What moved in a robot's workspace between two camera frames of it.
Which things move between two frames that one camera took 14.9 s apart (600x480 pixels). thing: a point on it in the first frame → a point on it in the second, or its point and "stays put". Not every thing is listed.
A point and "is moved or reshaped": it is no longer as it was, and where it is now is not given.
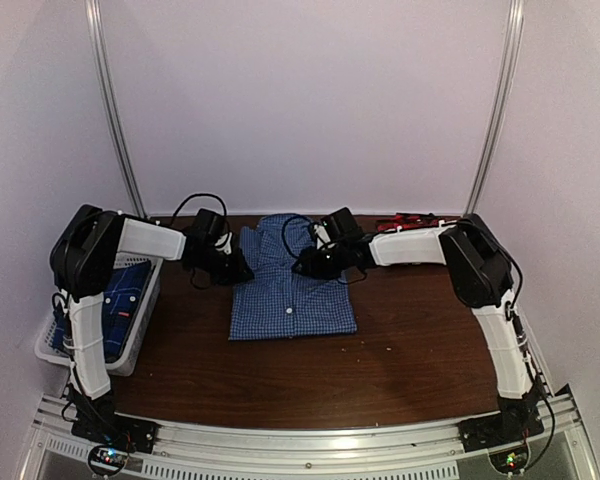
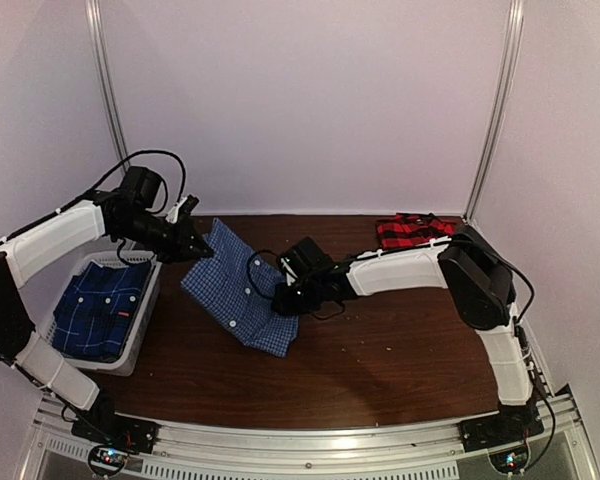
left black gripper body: x=222 y=270 → x=169 y=244
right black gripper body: x=328 y=266 → x=302 y=302
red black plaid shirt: x=410 y=221 stays put
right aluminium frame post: x=499 y=111 stays put
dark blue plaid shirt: x=118 y=306 stays put
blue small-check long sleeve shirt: x=278 y=301 is moved or reshaped
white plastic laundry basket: x=132 y=350 stays put
